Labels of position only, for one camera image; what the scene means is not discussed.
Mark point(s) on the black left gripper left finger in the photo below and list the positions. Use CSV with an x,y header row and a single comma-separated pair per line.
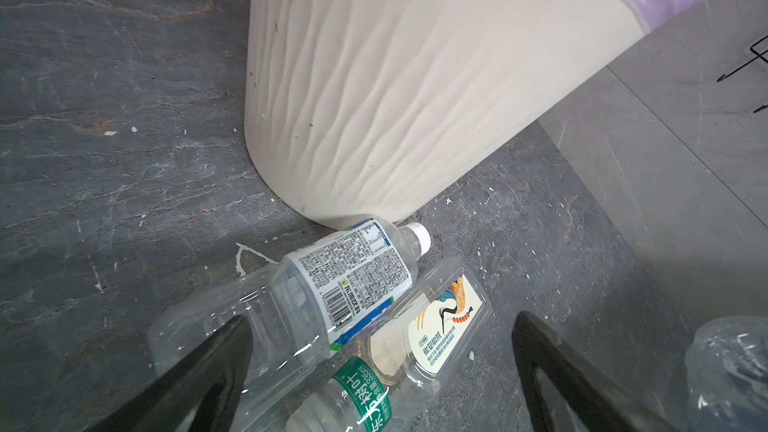
x,y
206,384

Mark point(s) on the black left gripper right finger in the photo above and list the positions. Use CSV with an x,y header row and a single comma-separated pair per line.
x,y
598,401

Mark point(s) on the clear bottle white barcode label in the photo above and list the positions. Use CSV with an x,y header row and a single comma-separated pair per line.
x,y
301,310

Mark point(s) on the crushed bottle blue label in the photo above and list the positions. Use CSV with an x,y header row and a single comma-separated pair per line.
x,y
726,371

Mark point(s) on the cream ribbed waste bin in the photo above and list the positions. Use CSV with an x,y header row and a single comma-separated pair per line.
x,y
358,108

